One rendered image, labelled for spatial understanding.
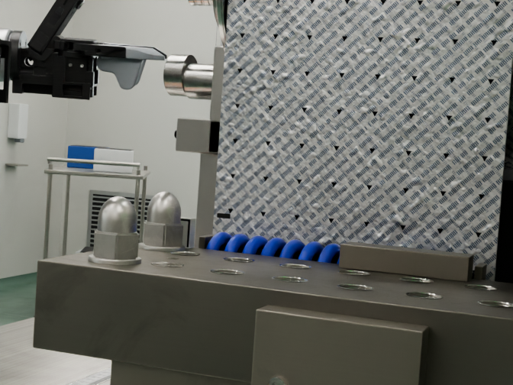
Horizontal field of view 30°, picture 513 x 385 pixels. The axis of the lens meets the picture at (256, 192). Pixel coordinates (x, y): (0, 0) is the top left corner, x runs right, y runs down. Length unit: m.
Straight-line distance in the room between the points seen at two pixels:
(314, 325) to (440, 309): 0.07
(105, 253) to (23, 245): 6.39
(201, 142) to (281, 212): 0.14
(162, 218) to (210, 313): 0.16
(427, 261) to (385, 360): 0.16
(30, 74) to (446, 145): 0.76
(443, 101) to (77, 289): 0.32
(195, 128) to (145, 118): 6.18
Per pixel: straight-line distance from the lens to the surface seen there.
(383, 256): 0.71
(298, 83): 0.79
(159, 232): 0.74
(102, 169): 5.47
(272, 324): 0.57
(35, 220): 7.14
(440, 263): 0.70
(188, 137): 0.90
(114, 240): 0.65
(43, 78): 1.38
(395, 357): 0.55
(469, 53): 0.76
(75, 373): 0.89
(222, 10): 0.81
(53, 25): 1.37
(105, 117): 7.23
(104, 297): 0.64
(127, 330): 0.63
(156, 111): 7.04
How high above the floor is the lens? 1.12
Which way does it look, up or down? 3 degrees down
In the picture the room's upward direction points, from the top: 4 degrees clockwise
